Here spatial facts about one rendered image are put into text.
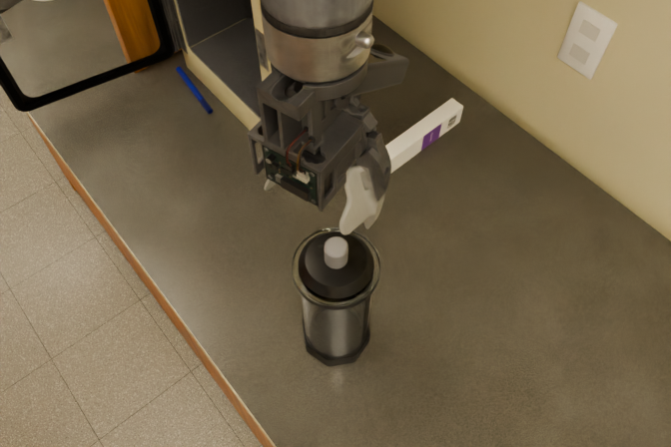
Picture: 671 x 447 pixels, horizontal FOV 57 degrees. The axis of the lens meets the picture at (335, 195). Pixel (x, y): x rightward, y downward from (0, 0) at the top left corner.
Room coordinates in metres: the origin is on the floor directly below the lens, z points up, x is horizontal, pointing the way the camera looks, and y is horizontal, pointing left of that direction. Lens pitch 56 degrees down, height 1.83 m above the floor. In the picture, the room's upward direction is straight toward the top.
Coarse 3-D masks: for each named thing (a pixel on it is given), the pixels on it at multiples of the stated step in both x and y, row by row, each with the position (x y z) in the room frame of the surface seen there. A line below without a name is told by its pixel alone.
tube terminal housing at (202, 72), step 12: (252, 0) 0.70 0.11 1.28; (192, 60) 0.89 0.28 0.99; (204, 72) 0.86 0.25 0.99; (264, 72) 0.69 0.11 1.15; (204, 84) 0.87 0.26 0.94; (216, 84) 0.83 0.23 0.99; (216, 96) 0.84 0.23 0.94; (228, 96) 0.80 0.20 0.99; (228, 108) 0.81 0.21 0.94; (240, 108) 0.77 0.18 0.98; (240, 120) 0.78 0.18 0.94; (252, 120) 0.74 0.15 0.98
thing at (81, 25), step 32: (32, 0) 0.80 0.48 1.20; (64, 0) 0.83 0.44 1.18; (96, 0) 0.85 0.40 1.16; (128, 0) 0.87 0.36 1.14; (32, 32) 0.79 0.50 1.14; (64, 32) 0.81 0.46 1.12; (96, 32) 0.84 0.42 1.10; (128, 32) 0.87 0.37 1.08; (32, 64) 0.78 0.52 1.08; (64, 64) 0.80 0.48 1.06; (96, 64) 0.83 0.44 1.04; (32, 96) 0.77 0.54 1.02
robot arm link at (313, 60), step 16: (368, 16) 0.32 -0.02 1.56; (272, 32) 0.31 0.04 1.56; (352, 32) 0.31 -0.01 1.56; (368, 32) 0.33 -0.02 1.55; (272, 48) 0.31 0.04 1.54; (288, 48) 0.30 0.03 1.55; (304, 48) 0.30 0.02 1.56; (320, 48) 0.30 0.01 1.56; (336, 48) 0.30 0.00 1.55; (352, 48) 0.31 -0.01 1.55; (368, 48) 0.31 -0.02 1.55; (288, 64) 0.30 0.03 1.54; (304, 64) 0.30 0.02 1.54; (320, 64) 0.30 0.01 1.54; (336, 64) 0.30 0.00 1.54; (352, 64) 0.31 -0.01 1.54; (304, 80) 0.30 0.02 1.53; (320, 80) 0.30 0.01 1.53; (336, 80) 0.31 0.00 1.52
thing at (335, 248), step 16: (320, 240) 0.38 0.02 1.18; (336, 240) 0.36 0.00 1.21; (352, 240) 0.38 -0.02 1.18; (304, 256) 0.36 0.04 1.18; (320, 256) 0.35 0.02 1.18; (336, 256) 0.34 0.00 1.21; (352, 256) 0.35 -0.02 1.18; (368, 256) 0.36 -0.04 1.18; (304, 272) 0.34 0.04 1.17; (320, 272) 0.33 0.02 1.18; (336, 272) 0.33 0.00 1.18; (352, 272) 0.33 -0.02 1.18; (368, 272) 0.34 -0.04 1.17; (320, 288) 0.31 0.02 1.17; (336, 288) 0.31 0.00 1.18; (352, 288) 0.32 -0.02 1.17
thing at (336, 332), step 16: (304, 240) 0.38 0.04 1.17; (368, 240) 0.38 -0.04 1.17; (304, 288) 0.32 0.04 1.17; (368, 288) 0.32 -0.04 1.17; (304, 304) 0.33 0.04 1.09; (336, 304) 0.30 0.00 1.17; (304, 320) 0.34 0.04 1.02; (320, 320) 0.31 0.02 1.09; (336, 320) 0.31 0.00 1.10; (352, 320) 0.31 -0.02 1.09; (320, 336) 0.31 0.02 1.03; (336, 336) 0.31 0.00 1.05; (352, 336) 0.31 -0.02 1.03; (320, 352) 0.31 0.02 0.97; (336, 352) 0.31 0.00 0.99
